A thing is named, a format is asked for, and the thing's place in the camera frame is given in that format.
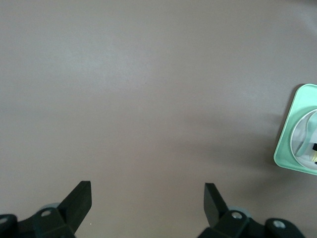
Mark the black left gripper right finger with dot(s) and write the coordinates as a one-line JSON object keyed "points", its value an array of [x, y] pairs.
{"points": [[223, 220]]}

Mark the light green rectangular tray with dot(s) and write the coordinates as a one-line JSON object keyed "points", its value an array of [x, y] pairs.
{"points": [[284, 148]]}

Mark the round beige plate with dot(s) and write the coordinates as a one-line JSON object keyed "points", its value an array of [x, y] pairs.
{"points": [[298, 131]]}

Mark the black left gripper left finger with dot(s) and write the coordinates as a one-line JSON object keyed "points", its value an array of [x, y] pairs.
{"points": [[64, 218]]}

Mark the yellow plastic fork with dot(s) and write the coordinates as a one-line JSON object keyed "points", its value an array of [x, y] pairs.
{"points": [[315, 156]]}

